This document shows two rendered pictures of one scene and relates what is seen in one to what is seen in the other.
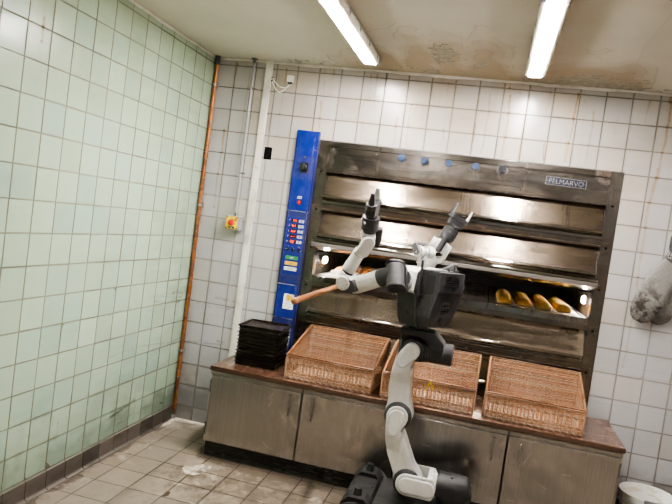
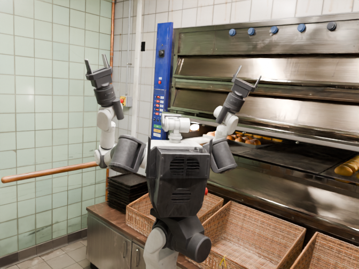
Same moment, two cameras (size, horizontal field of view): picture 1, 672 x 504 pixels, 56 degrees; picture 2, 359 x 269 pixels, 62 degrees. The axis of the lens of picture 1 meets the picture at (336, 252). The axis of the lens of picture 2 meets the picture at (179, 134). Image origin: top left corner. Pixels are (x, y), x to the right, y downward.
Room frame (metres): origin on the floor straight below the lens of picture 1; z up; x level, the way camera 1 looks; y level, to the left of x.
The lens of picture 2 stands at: (2.16, -1.10, 1.66)
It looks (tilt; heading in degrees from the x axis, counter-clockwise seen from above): 10 degrees down; 28
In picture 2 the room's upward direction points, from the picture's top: 4 degrees clockwise
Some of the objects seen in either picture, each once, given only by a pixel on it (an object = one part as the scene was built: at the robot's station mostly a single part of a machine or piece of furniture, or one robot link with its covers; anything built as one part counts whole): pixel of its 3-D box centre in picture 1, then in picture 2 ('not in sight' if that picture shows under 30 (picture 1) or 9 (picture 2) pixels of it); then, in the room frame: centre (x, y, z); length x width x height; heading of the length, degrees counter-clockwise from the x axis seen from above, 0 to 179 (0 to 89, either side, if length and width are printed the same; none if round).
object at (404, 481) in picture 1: (416, 480); not in sight; (3.29, -0.58, 0.28); 0.21 x 0.20 x 0.13; 77
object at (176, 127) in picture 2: (424, 254); (177, 127); (3.34, -0.46, 1.46); 0.10 x 0.07 x 0.09; 132
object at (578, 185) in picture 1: (461, 172); (288, 37); (4.18, -0.74, 1.99); 1.80 x 0.08 x 0.21; 77
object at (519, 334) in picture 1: (440, 320); (267, 187); (4.15, -0.74, 1.02); 1.79 x 0.11 x 0.19; 77
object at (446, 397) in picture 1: (432, 374); (244, 243); (3.88, -0.69, 0.72); 0.56 x 0.49 x 0.28; 76
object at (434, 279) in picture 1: (426, 294); (175, 174); (3.29, -0.50, 1.26); 0.34 x 0.30 x 0.36; 132
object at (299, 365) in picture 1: (338, 356); (173, 211); (4.02, -0.11, 0.72); 0.56 x 0.49 x 0.28; 76
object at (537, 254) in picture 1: (451, 241); (277, 110); (4.15, -0.74, 1.54); 1.79 x 0.11 x 0.19; 77
